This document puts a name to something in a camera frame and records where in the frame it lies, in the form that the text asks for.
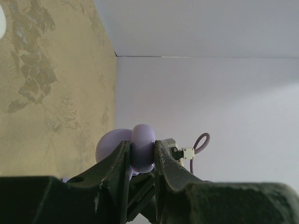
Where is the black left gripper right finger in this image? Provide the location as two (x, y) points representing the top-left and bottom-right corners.
(154, 140), (299, 224)

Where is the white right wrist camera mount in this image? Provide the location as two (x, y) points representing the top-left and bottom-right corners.
(162, 138), (195, 166)

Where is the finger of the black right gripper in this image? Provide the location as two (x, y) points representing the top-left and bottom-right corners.
(127, 172), (157, 222)

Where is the white earbud charging case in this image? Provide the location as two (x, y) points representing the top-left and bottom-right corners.
(0, 5), (7, 39)

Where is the purple earbud charging case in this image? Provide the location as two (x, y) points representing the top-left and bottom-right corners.
(95, 124), (155, 178)

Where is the purple earbud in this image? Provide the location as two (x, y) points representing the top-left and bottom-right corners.
(61, 177), (69, 183)

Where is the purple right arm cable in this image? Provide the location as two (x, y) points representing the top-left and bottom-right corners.
(189, 132), (211, 175)

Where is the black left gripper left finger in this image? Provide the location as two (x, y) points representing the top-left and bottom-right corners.
(0, 141), (130, 224)

